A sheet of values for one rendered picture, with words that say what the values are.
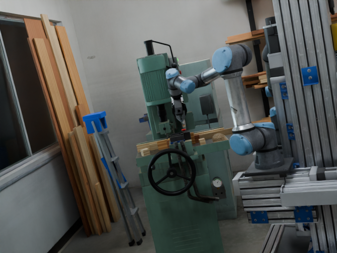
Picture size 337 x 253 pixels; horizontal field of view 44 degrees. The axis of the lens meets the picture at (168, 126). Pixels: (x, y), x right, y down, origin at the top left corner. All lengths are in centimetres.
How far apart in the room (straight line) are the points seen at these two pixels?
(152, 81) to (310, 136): 102
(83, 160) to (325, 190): 250
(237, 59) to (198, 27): 299
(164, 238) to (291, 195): 105
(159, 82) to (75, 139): 152
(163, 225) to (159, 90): 88
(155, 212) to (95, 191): 141
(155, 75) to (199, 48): 236
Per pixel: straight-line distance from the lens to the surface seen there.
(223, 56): 203
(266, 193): 226
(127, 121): 524
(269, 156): 220
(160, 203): 276
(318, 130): 234
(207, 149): 267
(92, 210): 408
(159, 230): 282
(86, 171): 404
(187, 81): 235
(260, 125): 217
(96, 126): 352
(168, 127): 276
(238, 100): 207
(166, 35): 507
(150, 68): 269
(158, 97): 270
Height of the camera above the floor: 144
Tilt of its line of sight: 8 degrees down
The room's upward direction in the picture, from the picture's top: 12 degrees counter-clockwise
